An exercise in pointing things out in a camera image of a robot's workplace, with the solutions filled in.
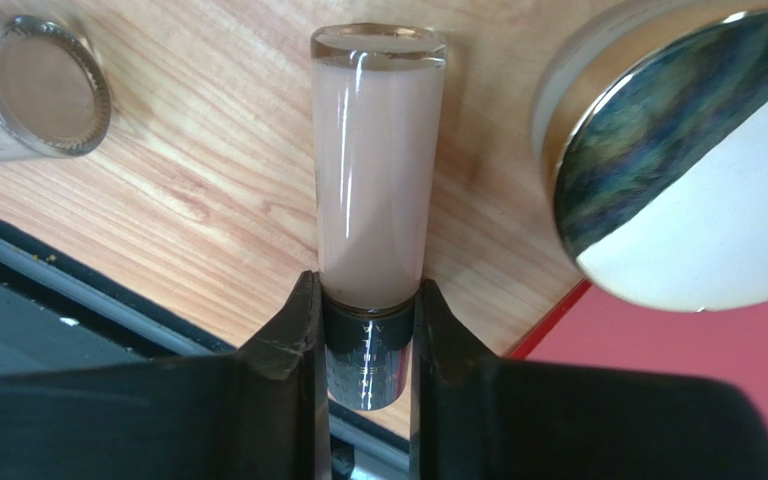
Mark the clear foundation bottle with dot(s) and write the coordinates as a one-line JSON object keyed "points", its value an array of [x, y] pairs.
{"points": [[54, 99]]}

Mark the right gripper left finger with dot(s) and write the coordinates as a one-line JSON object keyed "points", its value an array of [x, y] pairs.
{"points": [[258, 413]]}

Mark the red folder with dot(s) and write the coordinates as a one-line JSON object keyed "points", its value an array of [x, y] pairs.
{"points": [[591, 327]]}

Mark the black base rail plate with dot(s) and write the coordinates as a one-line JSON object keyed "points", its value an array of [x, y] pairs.
{"points": [[56, 314]]}

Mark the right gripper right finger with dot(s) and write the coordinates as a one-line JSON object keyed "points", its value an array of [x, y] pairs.
{"points": [[477, 415]]}

